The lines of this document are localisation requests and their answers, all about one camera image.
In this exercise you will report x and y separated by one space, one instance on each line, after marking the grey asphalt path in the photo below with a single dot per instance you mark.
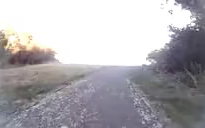
106 100

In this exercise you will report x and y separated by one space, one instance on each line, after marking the sunlit row of trees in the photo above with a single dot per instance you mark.
26 53

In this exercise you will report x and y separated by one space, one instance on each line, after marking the grass field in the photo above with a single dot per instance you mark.
33 78

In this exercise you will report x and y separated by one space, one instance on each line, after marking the dark wood of trees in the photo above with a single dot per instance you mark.
190 46

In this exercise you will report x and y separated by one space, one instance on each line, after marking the grass verge with leaves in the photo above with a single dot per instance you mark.
176 100

